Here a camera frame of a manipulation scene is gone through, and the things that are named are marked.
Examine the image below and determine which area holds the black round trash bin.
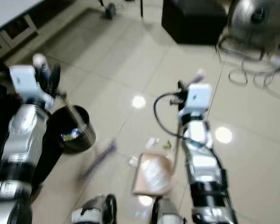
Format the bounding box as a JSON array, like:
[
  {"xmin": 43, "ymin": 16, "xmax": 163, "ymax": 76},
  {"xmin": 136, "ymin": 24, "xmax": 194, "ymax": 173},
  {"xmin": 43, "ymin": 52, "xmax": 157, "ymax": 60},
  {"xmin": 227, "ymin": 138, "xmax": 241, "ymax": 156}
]
[{"xmin": 52, "ymin": 105, "xmax": 97, "ymax": 154}]

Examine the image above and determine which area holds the silver floor fan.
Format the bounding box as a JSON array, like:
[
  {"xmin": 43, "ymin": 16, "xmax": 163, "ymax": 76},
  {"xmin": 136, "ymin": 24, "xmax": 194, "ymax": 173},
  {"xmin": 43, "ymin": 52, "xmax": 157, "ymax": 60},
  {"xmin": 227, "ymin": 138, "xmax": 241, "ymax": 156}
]
[{"xmin": 227, "ymin": 0, "xmax": 280, "ymax": 42}]

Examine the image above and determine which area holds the beige long-handled dustpan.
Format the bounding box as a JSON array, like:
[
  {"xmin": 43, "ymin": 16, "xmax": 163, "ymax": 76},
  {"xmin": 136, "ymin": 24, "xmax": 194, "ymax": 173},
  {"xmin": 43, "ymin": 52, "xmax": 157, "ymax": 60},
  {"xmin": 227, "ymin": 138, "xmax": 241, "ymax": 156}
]
[{"xmin": 132, "ymin": 68, "xmax": 207, "ymax": 197}]

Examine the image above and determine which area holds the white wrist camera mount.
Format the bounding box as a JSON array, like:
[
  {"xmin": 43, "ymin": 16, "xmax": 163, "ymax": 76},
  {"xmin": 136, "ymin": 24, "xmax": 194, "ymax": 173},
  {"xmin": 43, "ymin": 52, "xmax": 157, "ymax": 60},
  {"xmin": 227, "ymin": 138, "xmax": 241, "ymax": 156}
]
[
  {"xmin": 9, "ymin": 65, "xmax": 53, "ymax": 111},
  {"xmin": 181, "ymin": 83, "xmax": 213, "ymax": 117}
]

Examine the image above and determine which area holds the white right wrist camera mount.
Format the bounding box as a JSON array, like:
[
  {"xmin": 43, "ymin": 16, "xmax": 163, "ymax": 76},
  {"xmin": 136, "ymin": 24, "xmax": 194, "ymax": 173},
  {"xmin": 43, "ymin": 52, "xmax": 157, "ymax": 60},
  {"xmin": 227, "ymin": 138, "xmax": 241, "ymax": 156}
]
[{"xmin": 181, "ymin": 83, "xmax": 213, "ymax": 117}]

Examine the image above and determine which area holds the robot leg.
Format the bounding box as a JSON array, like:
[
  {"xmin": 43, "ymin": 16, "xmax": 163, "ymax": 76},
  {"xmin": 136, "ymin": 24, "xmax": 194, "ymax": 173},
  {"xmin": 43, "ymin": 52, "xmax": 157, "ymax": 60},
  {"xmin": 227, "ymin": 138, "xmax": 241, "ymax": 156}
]
[
  {"xmin": 151, "ymin": 196, "xmax": 188, "ymax": 224},
  {"xmin": 70, "ymin": 193, "xmax": 118, "ymax": 224}
]

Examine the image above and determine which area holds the white table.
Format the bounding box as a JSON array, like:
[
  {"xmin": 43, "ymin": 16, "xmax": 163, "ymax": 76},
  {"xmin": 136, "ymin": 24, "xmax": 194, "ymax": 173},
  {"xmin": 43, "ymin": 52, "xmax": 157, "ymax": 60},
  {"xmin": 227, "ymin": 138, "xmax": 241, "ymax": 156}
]
[{"xmin": 0, "ymin": 0, "xmax": 48, "ymax": 34}]

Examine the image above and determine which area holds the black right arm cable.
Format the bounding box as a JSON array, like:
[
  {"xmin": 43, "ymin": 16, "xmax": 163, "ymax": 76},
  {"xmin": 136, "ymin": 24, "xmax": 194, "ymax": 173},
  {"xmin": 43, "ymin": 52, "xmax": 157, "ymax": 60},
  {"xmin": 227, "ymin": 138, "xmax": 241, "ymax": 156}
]
[{"xmin": 153, "ymin": 92, "xmax": 188, "ymax": 140}]

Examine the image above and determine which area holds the black square ottoman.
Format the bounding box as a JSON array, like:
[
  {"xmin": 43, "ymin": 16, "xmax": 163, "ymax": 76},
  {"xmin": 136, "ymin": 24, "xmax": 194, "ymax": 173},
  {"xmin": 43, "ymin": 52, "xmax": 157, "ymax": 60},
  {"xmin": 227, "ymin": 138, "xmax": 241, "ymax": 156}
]
[{"xmin": 161, "ymin": 0, "xmax": 230, "ymax": 45}]

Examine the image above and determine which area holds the grey caster wheel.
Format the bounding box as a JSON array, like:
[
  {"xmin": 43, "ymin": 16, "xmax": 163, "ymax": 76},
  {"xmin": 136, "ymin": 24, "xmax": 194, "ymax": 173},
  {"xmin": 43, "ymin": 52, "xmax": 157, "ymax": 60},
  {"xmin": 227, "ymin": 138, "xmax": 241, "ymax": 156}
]
[{"xmin": 102, "ymin": 2, "xmax": 118, "ymax": 21}]

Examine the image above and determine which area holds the robot left leg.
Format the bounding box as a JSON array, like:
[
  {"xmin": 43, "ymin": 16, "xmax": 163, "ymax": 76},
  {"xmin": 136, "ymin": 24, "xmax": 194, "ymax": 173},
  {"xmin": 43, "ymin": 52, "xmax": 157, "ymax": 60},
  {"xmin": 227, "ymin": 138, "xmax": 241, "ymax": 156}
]
[{"xmin": 70, "ymin": 193, "xmax": 118, "ymax": 224}]

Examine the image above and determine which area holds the white coiled floor cable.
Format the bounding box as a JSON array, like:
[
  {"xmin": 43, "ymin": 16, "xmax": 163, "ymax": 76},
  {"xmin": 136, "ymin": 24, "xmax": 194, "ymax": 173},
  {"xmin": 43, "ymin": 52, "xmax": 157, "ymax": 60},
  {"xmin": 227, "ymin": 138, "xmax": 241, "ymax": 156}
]
[{"xmin": 216, "ymin": 36, "xmax": 280, "ymax": 90}]

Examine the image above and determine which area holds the small white paper scrap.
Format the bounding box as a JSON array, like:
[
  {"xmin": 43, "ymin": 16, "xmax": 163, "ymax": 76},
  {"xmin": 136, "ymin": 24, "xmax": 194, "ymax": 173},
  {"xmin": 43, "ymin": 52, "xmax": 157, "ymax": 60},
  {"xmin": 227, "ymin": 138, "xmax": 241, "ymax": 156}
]
[{"xmin": 128, "ymin": 156, "xmax": 140, "ymax": 168}]

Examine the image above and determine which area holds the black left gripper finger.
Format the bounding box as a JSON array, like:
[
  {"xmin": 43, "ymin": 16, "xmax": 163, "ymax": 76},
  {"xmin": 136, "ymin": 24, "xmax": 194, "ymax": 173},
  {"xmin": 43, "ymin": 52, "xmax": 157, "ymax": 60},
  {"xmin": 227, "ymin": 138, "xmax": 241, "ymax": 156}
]
[{"xmin": 49, "ymin": 63, "xmax": 62, "ymax": 84}]

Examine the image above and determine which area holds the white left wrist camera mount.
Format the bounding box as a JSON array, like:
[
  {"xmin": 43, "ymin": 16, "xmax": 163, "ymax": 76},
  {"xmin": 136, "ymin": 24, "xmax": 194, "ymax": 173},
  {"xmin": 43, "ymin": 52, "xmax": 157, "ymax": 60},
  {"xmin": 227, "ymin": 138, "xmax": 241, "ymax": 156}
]
[{"xmin": 9, "ymin": 65, "xmax": 53, "ymax": 111}]

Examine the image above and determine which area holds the robot right leg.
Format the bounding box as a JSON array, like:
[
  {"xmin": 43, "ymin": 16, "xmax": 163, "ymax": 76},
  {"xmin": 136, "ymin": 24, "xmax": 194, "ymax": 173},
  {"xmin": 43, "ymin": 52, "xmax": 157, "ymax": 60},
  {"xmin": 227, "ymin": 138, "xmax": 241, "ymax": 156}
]
[{"xmin": 151, "ymin": 196, "xmax": 188, "ymax": 224}]

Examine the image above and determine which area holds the purple bristle broom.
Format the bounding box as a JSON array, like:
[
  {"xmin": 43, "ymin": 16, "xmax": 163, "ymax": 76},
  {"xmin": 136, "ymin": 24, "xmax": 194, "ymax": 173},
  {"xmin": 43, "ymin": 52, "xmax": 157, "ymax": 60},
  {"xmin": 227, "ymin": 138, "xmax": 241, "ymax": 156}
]
[{"xmin": 32, "ymin": 53, "xmax": 118, "ymax": 182}]

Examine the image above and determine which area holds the blue yellow wrapper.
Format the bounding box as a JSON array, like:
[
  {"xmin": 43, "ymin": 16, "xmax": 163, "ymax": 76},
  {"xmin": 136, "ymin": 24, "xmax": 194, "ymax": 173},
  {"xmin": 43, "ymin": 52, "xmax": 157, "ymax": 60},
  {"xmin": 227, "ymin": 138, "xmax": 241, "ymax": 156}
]
[{"xmin": 60, "ymin": 128, "xmax": 84, "ymax": 142}]

